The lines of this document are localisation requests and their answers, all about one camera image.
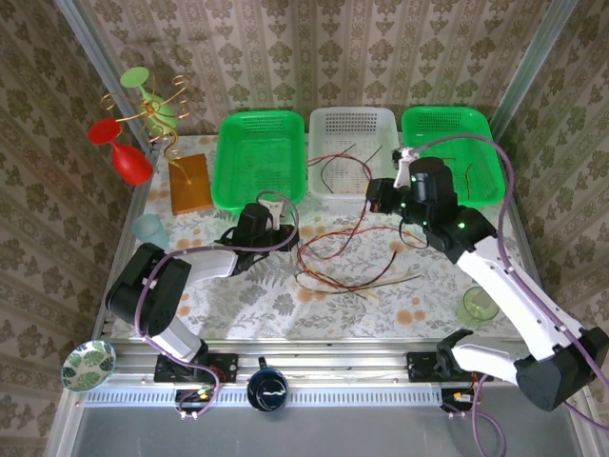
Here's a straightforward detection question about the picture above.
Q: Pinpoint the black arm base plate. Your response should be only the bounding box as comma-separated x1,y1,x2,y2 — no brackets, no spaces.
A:
154,352,239,385
406,350,481,383

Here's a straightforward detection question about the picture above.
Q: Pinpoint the clear green plastic cup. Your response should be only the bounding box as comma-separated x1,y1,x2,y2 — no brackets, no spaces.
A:
457,287,500,328

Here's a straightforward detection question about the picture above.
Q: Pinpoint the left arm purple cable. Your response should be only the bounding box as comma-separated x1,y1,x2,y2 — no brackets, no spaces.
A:
135,189,302,423

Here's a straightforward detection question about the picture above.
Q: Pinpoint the plain green plastic basket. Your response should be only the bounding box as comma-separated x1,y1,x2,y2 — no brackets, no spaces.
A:
210,109,306,213

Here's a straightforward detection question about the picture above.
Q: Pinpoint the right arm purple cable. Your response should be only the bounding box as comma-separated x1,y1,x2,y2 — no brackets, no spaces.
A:
408,134,609,457

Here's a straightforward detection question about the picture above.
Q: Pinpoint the green plastic wine glass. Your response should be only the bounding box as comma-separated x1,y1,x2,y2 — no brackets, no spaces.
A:
119,67,178,137

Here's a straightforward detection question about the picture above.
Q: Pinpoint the brown wire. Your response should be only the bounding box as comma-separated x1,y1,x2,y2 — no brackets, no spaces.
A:
437,155,475,197

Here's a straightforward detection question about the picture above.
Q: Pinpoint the red plastic wine glass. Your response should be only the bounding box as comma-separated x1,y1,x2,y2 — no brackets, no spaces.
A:
88,118,154,186

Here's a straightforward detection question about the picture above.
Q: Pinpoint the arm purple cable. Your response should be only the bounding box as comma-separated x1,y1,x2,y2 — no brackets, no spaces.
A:
135,189,302,423
408,134,609,457

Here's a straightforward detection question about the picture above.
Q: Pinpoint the black connector block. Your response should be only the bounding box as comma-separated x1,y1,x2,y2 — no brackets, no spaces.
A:
440,387,480,413
174,387,215,414

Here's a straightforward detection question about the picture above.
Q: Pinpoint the aluminium frame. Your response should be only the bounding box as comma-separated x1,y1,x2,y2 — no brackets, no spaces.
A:
45,0,609,457

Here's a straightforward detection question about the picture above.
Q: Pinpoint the pale yellow wire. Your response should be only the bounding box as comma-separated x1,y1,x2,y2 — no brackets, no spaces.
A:
297,271,423,302

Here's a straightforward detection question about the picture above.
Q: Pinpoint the gold wire rack wooden base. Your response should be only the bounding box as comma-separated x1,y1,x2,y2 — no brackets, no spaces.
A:
99,73,214,217

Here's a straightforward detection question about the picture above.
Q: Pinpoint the leaf pattern bowl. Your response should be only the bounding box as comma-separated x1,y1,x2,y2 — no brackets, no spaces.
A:
60,339,118,392

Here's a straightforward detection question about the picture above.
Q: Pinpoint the orange wire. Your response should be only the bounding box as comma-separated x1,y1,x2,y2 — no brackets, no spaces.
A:
297,227,363,287

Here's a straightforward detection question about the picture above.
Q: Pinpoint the white plastic basket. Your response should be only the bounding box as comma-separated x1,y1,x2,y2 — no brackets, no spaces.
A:
307,107,403,209

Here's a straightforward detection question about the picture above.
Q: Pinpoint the dark blue mug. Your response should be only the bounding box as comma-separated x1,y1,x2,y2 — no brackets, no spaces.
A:
246,356,290,413

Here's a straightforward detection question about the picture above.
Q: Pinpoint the frosted blue plastic cup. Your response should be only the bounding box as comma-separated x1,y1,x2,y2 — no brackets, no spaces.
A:
131,213,170,251

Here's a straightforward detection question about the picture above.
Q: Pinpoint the red wire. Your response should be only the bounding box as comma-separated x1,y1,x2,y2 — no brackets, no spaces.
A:
304,227,429,292
297,154,375,280

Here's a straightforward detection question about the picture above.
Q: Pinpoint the floral fern print tablecloth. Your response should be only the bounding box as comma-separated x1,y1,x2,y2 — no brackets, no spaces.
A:
117,134,548,340

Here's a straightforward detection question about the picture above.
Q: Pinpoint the green plastic basket with label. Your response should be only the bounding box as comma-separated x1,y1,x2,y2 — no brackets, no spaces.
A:
401,105,506,210

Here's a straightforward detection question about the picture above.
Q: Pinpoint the white slotted cable duct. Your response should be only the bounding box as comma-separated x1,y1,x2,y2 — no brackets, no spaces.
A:
85,384,443,407

